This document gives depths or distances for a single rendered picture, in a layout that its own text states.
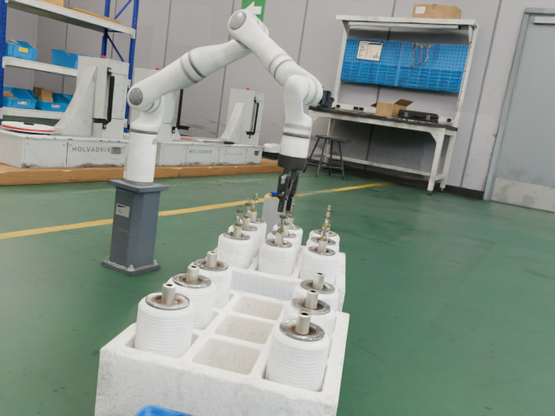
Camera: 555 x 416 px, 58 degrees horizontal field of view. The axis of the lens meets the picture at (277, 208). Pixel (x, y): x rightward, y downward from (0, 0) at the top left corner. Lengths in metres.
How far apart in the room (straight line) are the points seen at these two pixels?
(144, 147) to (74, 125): 1.95
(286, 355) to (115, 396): 0.29
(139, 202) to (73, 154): 1.77
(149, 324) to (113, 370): 0.09
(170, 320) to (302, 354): 0.22
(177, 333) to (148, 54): 7.98
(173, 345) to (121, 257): 0.92
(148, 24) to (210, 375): 8.18
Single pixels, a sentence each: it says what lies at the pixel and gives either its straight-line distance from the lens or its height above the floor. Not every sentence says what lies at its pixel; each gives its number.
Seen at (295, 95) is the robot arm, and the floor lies 0.65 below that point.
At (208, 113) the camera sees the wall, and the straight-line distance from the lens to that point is 7.80.
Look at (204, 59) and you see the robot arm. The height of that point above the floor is 0.72.
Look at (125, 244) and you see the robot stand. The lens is 1.75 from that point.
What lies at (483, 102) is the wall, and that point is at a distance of 6.25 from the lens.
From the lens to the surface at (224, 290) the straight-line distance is 1.09.
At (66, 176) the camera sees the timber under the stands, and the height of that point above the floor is 0.04.
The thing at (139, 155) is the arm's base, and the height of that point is 0.40.
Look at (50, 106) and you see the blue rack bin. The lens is 6.58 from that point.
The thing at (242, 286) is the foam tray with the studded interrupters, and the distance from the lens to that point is 1.33.
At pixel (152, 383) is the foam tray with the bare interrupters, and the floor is 0.14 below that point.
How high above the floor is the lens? 0.59
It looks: 10 degrees down
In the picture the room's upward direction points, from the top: 8 degrees clockwise
